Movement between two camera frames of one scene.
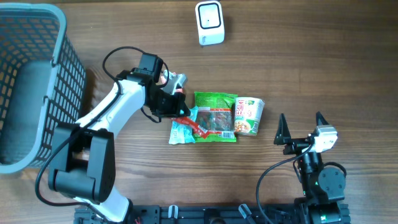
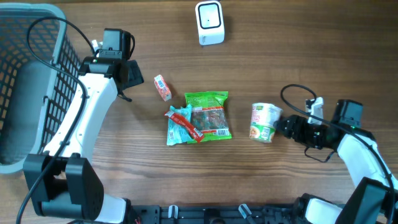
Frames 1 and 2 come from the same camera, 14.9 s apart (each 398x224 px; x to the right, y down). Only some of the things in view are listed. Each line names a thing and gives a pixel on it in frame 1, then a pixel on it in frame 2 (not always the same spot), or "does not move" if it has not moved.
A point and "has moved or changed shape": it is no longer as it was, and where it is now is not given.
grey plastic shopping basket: [43, 83] does not move
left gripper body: [173, 104] → [134, 76]
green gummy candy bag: [216, 114] has moved or changed shape
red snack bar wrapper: [198, 129] has moved or changed shape
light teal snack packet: [183, 132] has moved or changed shape
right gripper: [299, 145] → [289, 126]
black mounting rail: [199, 214] does not move
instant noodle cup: [248, 112] → [263, 117]
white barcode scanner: [210, 22] does not move
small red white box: [176, 82] has moved or changed shape
